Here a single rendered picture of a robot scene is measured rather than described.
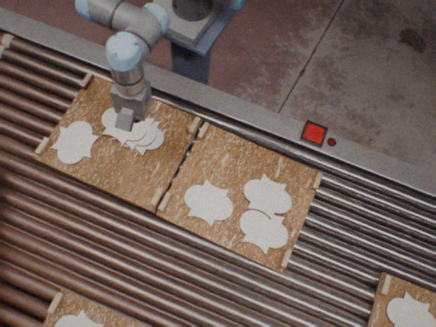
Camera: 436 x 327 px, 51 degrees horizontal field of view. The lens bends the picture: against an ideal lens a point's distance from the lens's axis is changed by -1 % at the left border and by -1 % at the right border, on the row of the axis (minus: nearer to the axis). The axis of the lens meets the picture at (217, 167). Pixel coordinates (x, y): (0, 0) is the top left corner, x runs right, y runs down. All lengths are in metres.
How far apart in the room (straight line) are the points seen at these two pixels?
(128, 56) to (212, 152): 0.54
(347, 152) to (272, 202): 0.33
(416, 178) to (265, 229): 0.55
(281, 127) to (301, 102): 1.18
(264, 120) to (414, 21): 1.98
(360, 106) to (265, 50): 0.66
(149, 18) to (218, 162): 0.54
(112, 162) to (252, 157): 0.44
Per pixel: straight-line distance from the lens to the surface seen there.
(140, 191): 1.41
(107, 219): 1.41
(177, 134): 1.48
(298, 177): 1.46
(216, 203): 1.38
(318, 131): 1.56
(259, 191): 1.40
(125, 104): 1.20
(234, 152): 1.46
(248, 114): 1.56
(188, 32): 1.73
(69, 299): 1.36
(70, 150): 1.49
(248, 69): 2.79
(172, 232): 1.38
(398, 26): 3.28
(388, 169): 1.60
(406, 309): 1.46
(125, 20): 1.12
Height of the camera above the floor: 2.25
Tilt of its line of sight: 67 degrees down
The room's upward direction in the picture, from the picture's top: 10 degrees clockwise
